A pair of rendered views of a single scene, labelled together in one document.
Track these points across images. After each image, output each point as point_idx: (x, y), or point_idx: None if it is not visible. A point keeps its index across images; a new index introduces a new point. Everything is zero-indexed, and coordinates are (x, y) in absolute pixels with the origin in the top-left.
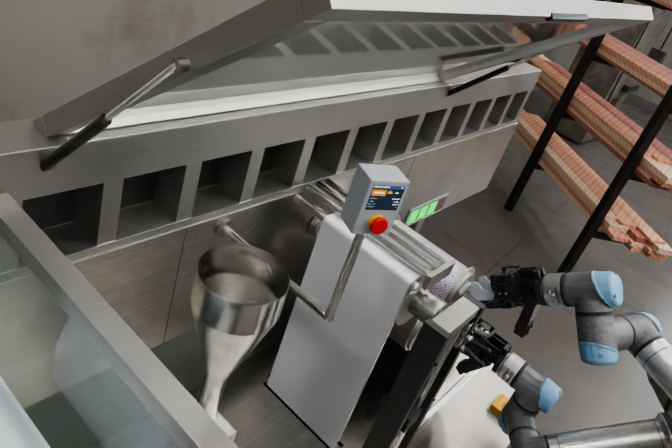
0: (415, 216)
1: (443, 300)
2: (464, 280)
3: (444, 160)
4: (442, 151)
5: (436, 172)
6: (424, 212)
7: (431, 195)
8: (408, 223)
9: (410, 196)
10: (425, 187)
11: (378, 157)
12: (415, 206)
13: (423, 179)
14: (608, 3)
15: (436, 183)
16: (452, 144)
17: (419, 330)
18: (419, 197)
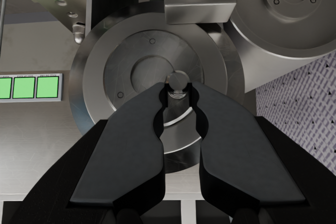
0: (41, 85)
1: (244, 82)
2: (185, 147)
3: (16, 168)
4: (33, 186)
5: (26, 151)
6: (19, 86)
7: (13, 110)
8: (54, 78)
9: (74, 124)
10: (41, 130)
11: (187, 205)
12: (48, 102)
13: (56, 146)
14: None
15: (13, 130)
16: (11, 193)
17: (320, 5)
18: (47, 115)
